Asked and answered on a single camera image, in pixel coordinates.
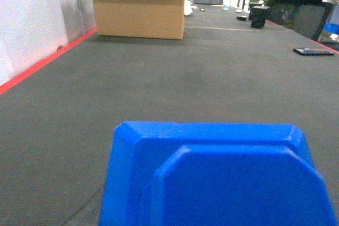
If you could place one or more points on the black mesh office chair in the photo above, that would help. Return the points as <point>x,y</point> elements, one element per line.
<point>306,17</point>

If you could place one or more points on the black box on table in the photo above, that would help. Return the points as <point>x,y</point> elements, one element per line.
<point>258,16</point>

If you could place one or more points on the large cardboard box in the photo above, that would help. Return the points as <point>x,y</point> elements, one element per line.
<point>158,19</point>

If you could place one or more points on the black smartphone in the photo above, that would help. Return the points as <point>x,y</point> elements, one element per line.
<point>313,52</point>

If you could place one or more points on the blue bottle-shaped block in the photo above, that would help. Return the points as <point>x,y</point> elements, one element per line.
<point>167,173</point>

